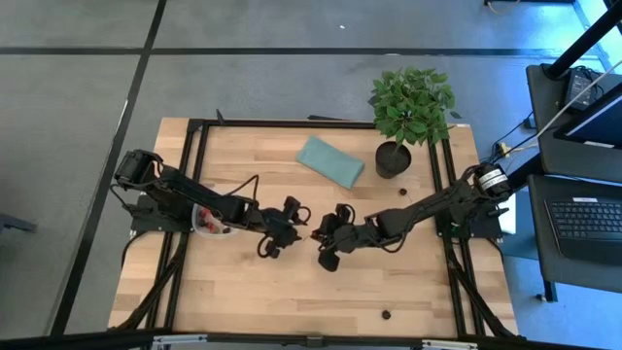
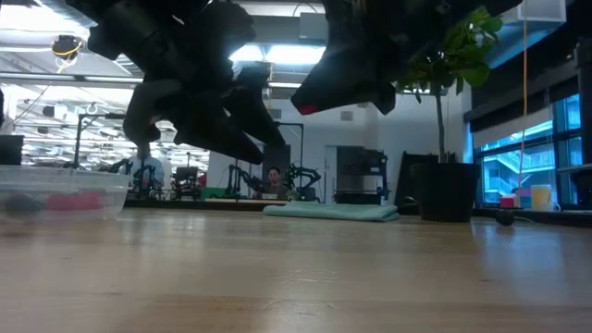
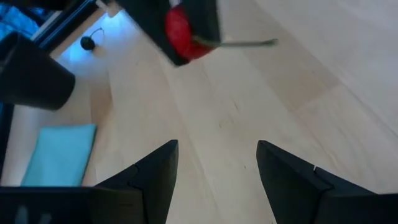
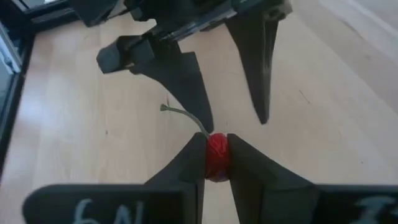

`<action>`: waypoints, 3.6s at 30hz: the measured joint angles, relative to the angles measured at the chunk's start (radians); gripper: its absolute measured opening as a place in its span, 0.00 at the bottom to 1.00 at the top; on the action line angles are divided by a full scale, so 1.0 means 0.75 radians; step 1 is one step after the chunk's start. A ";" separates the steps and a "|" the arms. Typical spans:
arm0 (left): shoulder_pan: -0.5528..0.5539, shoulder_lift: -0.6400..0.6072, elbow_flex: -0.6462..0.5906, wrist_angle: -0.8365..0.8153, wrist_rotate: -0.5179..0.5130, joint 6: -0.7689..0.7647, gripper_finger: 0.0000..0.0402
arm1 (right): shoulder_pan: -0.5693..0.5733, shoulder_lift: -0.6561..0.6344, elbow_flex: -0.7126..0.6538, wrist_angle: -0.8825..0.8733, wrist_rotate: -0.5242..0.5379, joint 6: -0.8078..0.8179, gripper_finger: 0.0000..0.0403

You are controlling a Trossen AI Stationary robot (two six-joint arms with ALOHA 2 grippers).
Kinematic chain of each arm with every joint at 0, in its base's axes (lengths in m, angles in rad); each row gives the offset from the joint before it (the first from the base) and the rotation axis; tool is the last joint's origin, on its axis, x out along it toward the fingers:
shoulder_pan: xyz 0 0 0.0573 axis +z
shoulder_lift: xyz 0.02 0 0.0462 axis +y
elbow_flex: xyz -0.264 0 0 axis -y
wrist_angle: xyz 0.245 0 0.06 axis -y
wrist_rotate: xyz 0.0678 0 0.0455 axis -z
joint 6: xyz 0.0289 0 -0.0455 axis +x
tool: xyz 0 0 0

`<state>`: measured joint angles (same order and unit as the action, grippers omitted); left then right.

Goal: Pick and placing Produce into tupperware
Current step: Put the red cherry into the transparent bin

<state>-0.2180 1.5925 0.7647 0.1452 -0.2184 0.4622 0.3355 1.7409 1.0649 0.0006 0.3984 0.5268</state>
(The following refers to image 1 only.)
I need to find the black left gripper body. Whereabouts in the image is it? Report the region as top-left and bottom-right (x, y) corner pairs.
(255, 208), (303, 249)

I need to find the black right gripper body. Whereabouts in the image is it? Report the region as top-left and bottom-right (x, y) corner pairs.
(332, 221), (378, 254)

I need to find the clear plastic tupperware container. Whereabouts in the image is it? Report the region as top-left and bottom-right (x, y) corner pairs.
(190, 202), (244, 239)

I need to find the teal folded cloth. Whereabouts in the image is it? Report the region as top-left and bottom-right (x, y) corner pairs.
(294, 134), (366, 192)

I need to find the black plant pot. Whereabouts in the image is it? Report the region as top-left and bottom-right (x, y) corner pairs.
(374, 140), (413, 180)

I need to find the black beam with silver brackets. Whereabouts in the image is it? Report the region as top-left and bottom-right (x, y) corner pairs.
(0, 329), (622, 350)

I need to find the green leafy plant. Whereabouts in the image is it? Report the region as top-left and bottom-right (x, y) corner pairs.
(367, 65), (463, 161)

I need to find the white paper sheet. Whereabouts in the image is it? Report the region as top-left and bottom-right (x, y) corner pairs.
(499, 206), (517, 235)

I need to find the black desk with monitor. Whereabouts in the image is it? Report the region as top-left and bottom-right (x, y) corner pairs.
(526, 62), (622, 182)

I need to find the black keyboard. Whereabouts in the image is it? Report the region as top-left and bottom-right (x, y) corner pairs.
(543, 196), (622, 267)

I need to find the black desk with keyboard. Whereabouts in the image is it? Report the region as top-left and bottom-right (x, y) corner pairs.
(527, 173), (622, 303)

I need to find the grey metal foot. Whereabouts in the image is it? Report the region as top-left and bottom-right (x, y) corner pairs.
(0, 211), (39, 234)

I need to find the black computer monitor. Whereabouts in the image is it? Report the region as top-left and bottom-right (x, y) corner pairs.
(553, 82), (622, 151)

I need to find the black power adapter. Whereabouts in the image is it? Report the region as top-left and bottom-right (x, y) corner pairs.
(563, 66), (606, 112)

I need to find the black metal pole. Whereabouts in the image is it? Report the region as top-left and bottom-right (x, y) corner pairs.
(542, 0), (622, 80)

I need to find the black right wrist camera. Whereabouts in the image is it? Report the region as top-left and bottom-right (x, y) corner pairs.
(333, 202), (357, 226)

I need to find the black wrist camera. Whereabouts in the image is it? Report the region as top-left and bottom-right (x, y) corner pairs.
(283, 195), (312, 227)
(333, 202), (357, 226)

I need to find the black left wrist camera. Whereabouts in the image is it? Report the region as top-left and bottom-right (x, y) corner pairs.
(283, 195), (312, 227)

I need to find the white cable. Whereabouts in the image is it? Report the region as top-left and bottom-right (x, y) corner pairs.
(534, 58), (622, 142)

